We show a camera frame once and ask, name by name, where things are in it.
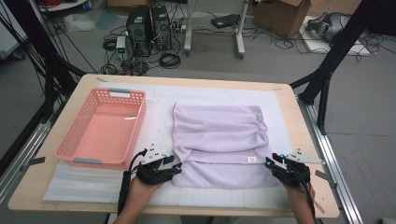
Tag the white metal stand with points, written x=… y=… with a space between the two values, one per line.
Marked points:
x=187 y=31

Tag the white round table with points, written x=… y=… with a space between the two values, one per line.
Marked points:
x=67 y=5

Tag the grey metal bracket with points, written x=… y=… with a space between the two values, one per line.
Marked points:
x=325 y=177
x=36 y=161

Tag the brown cardboard box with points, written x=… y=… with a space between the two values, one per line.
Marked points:
x=280 y=17

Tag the person's left hand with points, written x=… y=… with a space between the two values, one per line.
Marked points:
x=141 y=193

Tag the black flat device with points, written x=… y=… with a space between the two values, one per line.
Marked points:
x=224 y=21

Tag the grey headset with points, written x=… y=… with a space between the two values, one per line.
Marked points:
x=330 y=25

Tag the aluminium rail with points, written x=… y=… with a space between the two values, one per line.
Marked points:
x=18 y=158
x=325 y=149

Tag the white adapter box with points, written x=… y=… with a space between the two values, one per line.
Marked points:
x=120 y=43

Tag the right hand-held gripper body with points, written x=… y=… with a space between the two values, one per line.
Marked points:
x=294 y=175

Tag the black frame post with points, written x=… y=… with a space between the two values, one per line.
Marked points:
x=39 y=37
x=341 y=46

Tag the brown tape piece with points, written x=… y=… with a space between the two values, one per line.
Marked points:
x=101 y=79

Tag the black computer tower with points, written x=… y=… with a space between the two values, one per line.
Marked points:
x=161 y=28
x=138 y=28

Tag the lilac patterned towel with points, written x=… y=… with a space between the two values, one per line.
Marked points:
x=218 y=140

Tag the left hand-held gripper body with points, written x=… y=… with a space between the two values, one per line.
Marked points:
x=154 y=174

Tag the clear plastic bag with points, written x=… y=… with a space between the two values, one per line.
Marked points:
x=79 y=22

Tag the white floor board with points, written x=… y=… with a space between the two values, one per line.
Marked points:
x=314 y=45

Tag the pink plastic basket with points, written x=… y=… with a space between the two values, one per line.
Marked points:
x=106 y=133

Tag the white grid mat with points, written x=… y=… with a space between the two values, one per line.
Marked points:
x=218 y=93

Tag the person's right hand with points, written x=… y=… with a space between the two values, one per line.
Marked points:
x=299 y=194

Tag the wooden table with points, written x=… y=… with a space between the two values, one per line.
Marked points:
x=218 y=81

